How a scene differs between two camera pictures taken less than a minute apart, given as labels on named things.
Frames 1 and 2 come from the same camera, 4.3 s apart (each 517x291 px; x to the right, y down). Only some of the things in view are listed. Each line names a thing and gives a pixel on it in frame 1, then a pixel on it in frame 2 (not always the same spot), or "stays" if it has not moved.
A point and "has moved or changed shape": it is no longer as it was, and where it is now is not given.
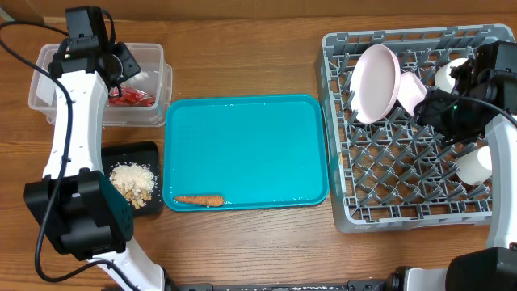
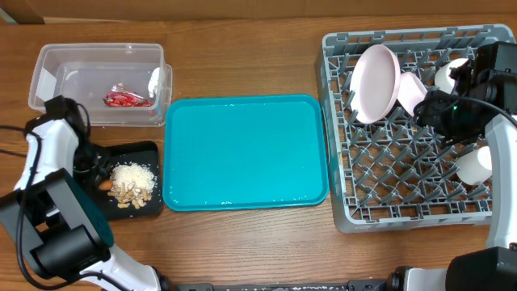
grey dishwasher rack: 401,172 stays
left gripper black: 132,65 -> 94,179
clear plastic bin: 142,100 stays
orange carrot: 204,200 has moved or changed shape
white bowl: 443,78 stays
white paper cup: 475,166 stays
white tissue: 138,77 -> 154,82
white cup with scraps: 411,91 stays
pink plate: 375,83 stays
